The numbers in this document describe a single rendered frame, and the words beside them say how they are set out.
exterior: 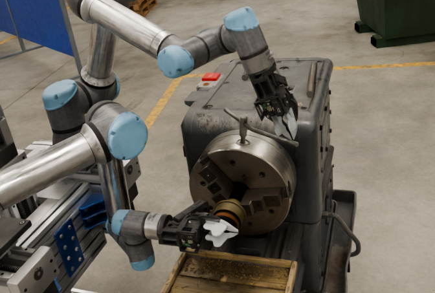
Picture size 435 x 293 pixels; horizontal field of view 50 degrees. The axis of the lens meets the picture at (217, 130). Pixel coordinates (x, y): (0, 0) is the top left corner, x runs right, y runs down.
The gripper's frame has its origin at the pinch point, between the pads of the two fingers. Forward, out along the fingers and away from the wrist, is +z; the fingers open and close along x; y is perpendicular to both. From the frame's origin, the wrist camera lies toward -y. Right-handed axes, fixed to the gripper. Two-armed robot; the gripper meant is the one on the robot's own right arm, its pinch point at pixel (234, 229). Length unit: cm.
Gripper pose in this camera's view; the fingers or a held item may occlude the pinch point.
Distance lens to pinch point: 129.9
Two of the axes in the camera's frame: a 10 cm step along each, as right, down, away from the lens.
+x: -1.2, -8.9, -4.5
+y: -3.0, 4.6, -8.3
